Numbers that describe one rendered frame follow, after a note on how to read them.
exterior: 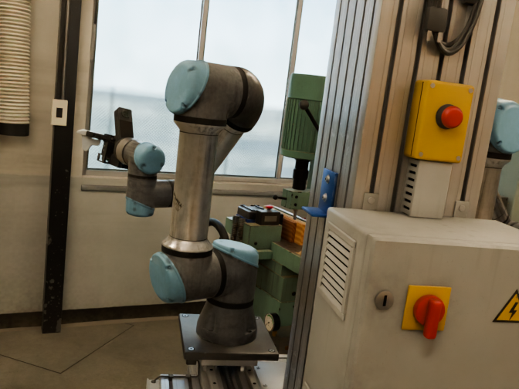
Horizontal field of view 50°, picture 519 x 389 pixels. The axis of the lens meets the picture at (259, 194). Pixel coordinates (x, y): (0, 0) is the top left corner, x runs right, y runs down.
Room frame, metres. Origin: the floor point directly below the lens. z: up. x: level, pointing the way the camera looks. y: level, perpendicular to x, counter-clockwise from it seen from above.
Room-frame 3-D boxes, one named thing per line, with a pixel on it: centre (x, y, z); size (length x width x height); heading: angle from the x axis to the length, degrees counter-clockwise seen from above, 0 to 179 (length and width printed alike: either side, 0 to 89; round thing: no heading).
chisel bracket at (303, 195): (2.14, -0.17, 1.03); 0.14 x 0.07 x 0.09; 121
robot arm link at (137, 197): (1.45, 0.30, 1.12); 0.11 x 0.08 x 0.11; 129
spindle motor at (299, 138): (2.13, -0.15, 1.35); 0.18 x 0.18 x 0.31
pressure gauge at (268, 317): (1.80, -0.10, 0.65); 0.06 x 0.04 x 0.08; 31
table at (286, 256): (2.04, -0.08, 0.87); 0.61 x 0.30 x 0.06; 31
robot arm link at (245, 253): (1.31, 0.05, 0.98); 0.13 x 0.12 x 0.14; 129
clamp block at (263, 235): (1.99, 0.00, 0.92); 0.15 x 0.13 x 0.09; 31
